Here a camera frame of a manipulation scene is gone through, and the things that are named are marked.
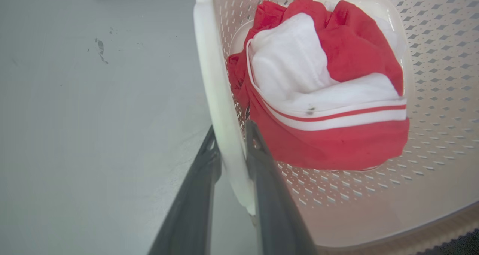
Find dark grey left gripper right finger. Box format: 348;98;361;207
245;120;318;255

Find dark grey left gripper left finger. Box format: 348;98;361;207
148;125;222;255

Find white perforated plastic laundry basket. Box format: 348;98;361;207
193;0;479;255

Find red and white garment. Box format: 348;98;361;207
226;0;410;171

